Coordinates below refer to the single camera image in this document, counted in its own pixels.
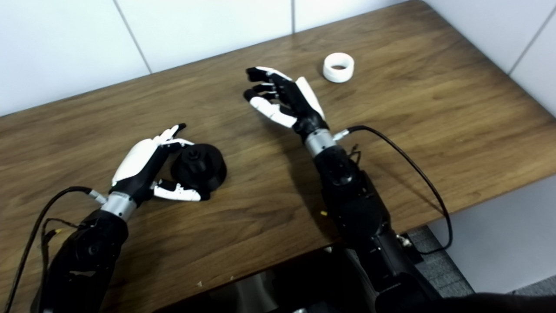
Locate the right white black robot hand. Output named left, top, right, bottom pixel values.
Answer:
left=243, top=66, right=330, bottom=142

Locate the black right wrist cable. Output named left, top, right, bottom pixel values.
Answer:
left=334, top=125, right=453, bottom=255

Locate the thin wire on left arm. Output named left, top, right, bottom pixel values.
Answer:
left=40, top=217, right=81, bottom=279

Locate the black robot torso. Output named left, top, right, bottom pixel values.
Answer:
left=161, top=243, right=378, bottom=313

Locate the round black part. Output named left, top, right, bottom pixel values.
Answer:
left=170, top=143, right=228, bottom=196

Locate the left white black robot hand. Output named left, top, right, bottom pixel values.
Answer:
left=111, top=123, right=212, bottom=207

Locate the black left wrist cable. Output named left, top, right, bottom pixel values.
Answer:
left=3, top=186, right=107, bottom=313

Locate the black flat floor bar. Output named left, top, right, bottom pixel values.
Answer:
left=406, top=243, right=425, bottom=265

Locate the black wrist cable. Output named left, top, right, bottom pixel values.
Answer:
left=334, top=125, right=453, bottom=255
left=3, top=186, right=107, bottom=313

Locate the white ribbed ring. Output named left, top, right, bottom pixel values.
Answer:
left=322, top=53, right=355, bottom=83

